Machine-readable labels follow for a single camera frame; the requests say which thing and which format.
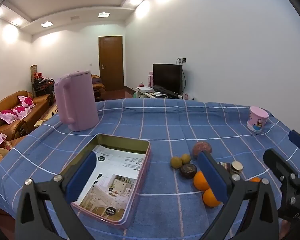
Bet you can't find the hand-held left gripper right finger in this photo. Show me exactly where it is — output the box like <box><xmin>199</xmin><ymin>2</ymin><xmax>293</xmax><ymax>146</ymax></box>
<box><xmin>197</xmin><ymin>151</ymin><xmax>280</xmax><ymax>240</ymax></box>

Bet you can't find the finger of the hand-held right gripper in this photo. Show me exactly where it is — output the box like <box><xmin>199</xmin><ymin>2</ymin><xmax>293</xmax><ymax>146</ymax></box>
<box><xmin>263</xmin><ymin>149</ymin><xmax>300</xmax><ymax>188</ymax></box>
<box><xmin>288</xmin><ymin>130</ymin><xmax>300</xmax><ymax>155</ymax></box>

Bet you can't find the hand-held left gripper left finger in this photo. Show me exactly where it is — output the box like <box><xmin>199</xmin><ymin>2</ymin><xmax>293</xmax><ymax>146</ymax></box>
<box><xmin>14</xmin><ymin>152</ymin><xmax>98</xmax><ymax>240</ymax></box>

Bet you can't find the dark brown passion fruit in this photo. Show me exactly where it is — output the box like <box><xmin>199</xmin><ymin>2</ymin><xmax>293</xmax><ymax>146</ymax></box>
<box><xmin>179</xmin><ymin>164</ymin><xmax>197</xmax><ymax>179</ymax></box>

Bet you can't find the reddish purple passion fruit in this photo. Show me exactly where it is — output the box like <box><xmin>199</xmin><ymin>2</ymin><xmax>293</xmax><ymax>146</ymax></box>
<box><xmin>192</xmin><ymin>142</ymin><xmax>213</xmax><ymax>159</ymax></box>

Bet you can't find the pink metal tin box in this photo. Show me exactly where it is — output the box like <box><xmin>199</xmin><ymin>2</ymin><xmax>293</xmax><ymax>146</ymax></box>
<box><xmin>70</xmin><ymin>133</ymin><xmax>151</xmax><ymax>229</ymax></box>

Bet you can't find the printed paper leaflet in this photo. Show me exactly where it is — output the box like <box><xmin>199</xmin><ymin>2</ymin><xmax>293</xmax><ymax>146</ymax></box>
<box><xmin>79</xmin><ymin>148</ymin><xmax>148</xmax><ymax>224</ymax></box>

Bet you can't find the pink cartoon cup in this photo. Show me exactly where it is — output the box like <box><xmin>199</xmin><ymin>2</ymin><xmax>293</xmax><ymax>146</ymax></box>
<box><xmin>247</xmin><ymin>106</ymin><xmax>269</xmax><ymax>134</ymax></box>

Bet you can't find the blue checked tablecloth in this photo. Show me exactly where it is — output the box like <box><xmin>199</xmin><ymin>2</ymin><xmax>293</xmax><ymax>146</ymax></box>
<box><xmin>0</xmin><ymin>97</ymin><xmax>300</xmax><ymax>240</ymax></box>

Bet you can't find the wooden coffee table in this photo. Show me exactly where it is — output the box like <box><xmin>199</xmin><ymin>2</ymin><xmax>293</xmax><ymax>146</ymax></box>
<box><xmin>34</xmin><ymin>102</ymin><xmax>59</xmax><ymax>128</ymax></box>

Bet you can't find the pink electric kettle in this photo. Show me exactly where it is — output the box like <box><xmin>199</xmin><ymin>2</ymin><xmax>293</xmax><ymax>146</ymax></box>
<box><xmin>54</xmin><ymin>70</ymin><xmax>99</xmax><ymax>132</ymax></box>

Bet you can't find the long brown leather sofa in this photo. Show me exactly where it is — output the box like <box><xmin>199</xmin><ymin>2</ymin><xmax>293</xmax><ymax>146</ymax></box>
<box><xmin>0</xmin><ymin>91</ymin><xmax>57</xmax><ymax>140</ymax></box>

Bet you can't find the brown leather armchair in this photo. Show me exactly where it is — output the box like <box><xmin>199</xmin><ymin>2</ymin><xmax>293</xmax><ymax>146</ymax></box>
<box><xmin>91</xmin><ymin>74</ymin><xmax>106</xmax><ymax>98</ymax></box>

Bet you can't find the dark rack with clothes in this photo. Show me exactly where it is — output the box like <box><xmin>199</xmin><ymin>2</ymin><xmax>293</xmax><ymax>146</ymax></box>
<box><xmin>32</xmin><ymin>77</ymin><xmax>55</xmax><ymax>97</ymax></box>

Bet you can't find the low white television stand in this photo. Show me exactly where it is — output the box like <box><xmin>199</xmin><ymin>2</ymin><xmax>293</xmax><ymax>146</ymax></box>
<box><xmin>135</xmin><ymin>87</ymin><xmax>183</xmax><ymax>100</ymax></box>

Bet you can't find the black television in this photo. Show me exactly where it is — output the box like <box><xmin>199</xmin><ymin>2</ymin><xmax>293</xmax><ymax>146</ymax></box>
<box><xmin>153</xmin><ymin>63</ymin><xmax>183</xmax><ymax>96</ymax></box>

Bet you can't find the brown wooden door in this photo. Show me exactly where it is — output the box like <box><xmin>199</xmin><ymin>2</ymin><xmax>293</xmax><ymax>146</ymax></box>
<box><xmin>98</xmin><ymin>36</ymin><xmax>123</xmax><ymax>92</ymax></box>

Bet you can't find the black power cable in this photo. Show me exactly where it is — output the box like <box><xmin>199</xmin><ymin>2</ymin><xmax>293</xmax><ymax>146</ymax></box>
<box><xmin>176</xmin><ymin>58</ymin><xmax>186</xmax><ymax>95</ymax></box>

